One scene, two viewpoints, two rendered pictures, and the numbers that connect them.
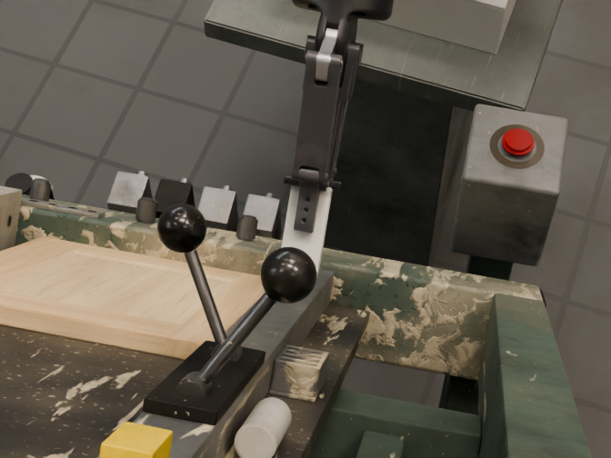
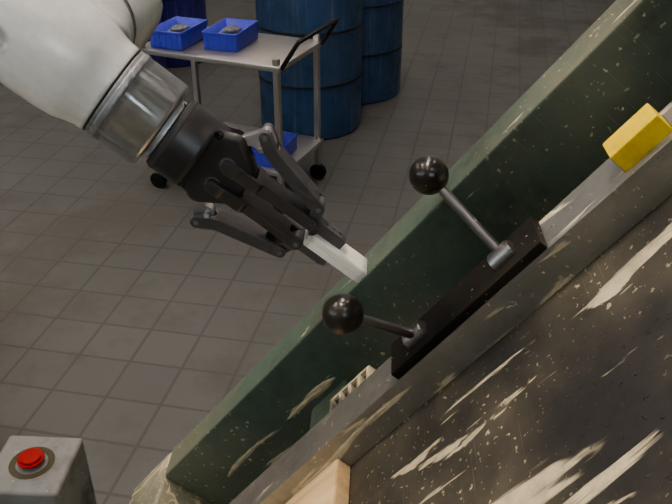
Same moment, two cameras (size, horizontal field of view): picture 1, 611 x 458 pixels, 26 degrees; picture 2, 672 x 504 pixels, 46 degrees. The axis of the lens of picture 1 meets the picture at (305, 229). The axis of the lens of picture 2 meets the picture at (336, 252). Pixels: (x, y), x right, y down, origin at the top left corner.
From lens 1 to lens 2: 1.03 m
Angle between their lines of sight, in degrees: 69
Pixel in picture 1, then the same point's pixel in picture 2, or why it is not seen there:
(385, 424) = not seen: hidden behind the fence
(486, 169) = (51, 479)
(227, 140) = not seen: outside the picture
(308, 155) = (314, 190)
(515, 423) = (435, 202)
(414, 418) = not seen: hidden behind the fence
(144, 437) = (627, 128)
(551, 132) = (22, 443)
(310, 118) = (295, 169)
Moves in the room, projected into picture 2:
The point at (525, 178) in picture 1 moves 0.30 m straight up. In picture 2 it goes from (65, 456) to (26, 294)
